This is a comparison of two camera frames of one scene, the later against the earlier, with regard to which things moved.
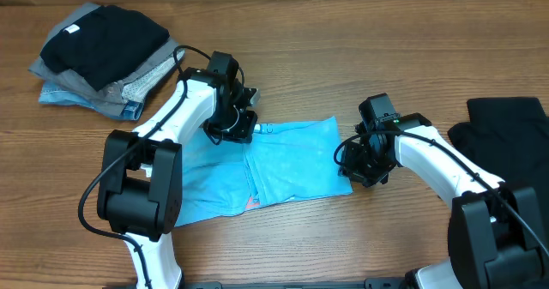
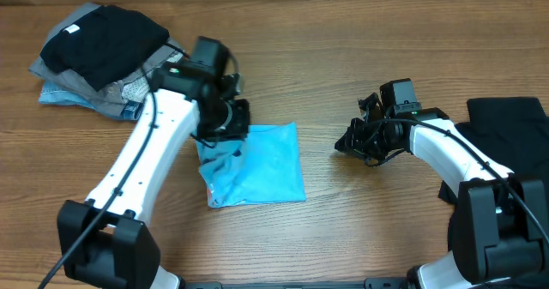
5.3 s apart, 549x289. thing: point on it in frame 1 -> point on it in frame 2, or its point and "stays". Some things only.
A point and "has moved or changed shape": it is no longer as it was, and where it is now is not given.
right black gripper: [351, 167] -> [354, 145]
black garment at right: [509, 138] stays
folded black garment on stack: [103, 44] stays
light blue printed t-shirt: [280, 162] has moved or changed shape
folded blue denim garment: [55, 93] stays
